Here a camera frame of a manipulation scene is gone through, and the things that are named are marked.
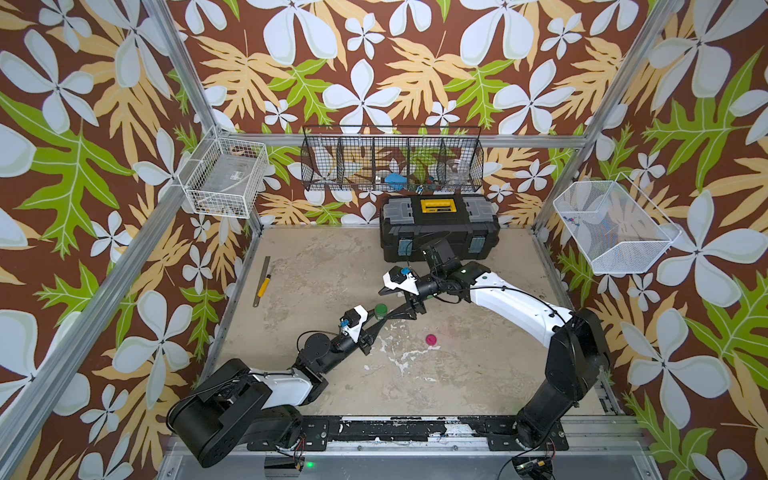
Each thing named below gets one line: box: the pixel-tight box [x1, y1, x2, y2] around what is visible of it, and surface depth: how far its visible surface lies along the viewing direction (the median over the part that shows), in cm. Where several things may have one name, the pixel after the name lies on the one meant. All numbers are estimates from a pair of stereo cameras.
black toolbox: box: [380, 194, 501, 263], surface depth 102 cm
